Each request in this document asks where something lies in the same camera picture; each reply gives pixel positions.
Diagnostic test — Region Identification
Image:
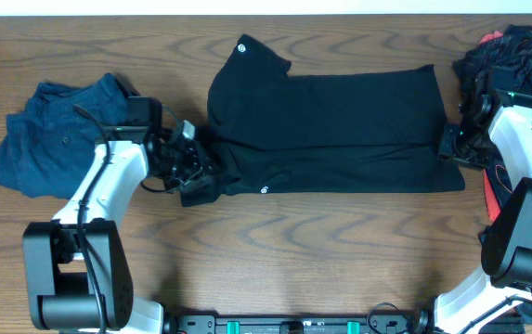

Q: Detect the black t-shirt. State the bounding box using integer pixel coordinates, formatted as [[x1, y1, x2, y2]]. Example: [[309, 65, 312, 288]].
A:
[[180, 34, 465, 207]]

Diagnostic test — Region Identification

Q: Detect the black mounting rail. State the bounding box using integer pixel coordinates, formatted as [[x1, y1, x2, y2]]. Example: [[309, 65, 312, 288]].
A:
[[162, 313, 428, 334]]

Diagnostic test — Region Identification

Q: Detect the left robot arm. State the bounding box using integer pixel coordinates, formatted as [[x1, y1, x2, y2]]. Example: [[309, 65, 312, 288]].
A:
[[22, 96, 219, 333]]

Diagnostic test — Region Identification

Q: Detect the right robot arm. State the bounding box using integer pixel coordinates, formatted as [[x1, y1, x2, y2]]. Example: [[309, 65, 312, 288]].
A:
[[411, 66, 532, 333]]

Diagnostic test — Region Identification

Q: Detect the blue folded garment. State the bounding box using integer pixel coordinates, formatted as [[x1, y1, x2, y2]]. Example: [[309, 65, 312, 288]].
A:
[[0, 73, 137, 199]]

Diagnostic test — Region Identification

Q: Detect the black red patterned garment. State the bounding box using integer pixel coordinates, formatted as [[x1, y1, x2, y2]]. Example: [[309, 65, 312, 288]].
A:
[[453, 25, 532, 219]]

